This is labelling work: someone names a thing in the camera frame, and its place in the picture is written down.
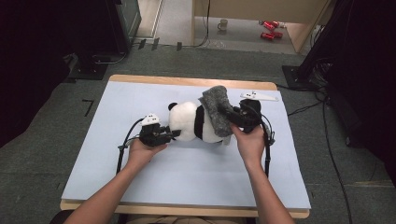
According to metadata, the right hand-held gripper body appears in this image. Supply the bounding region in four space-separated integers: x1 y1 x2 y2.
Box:
237 91 280 134

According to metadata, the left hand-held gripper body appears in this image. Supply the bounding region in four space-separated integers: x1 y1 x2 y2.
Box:
139 113 171 147

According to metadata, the person's left hand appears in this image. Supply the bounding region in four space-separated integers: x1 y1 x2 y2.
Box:
126 138 168 172

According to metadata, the person's right hand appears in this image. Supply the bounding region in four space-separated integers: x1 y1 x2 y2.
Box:
230 124 266 171

